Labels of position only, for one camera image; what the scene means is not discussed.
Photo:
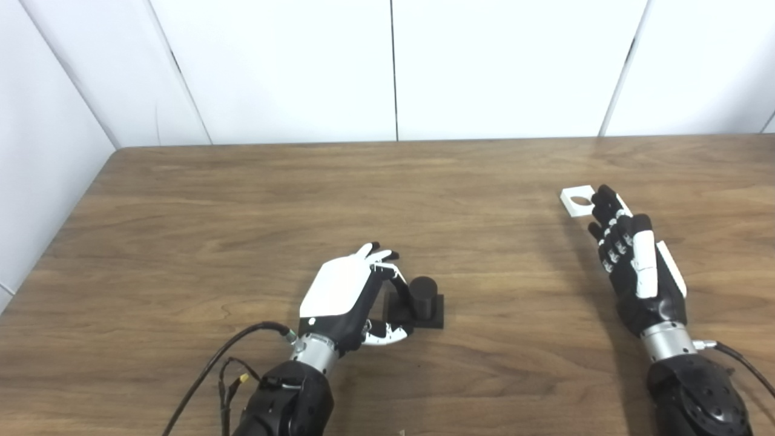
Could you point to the black peg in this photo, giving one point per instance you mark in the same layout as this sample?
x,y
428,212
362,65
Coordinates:
x,y
425,297

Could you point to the black and white right hand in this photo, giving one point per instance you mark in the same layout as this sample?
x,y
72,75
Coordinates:
x,y
645,266

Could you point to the white square piece with hole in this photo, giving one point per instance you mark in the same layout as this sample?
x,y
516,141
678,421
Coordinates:
x,y
570,207

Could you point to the black and white left hand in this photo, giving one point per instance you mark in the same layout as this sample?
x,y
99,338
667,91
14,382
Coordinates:
x,y
336,287

